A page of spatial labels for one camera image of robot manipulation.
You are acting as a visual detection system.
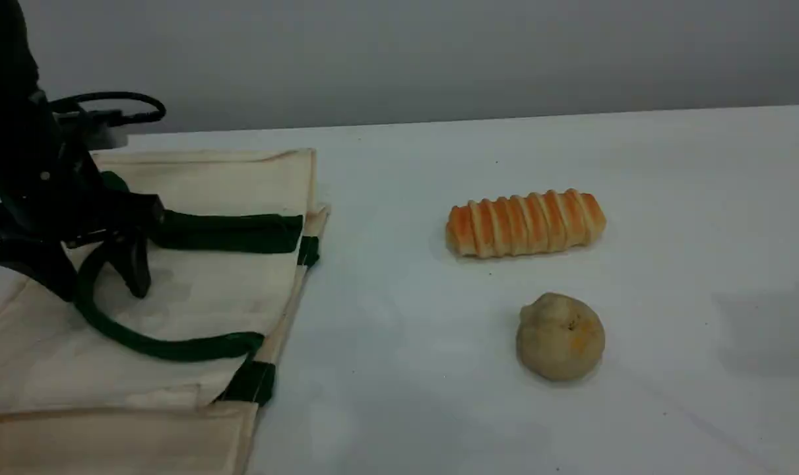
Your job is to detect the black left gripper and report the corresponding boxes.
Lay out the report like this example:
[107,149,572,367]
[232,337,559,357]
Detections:
[0,124,166,301]

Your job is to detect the white canvas bag green handles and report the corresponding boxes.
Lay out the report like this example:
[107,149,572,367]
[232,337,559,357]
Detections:
[0,148,331,475]

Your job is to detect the long ridged orange bread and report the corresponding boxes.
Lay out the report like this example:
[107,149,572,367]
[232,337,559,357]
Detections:
[445,189,607,259]

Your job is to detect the round egg yolk pastry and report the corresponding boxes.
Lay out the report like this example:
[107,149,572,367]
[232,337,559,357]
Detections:
[516,292,606,383]

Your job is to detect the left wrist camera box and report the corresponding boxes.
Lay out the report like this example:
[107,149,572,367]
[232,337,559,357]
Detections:
[53,109,131,151]

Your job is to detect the black left camera cable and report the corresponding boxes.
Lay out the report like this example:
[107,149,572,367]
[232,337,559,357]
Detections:
[48,91,167,127]

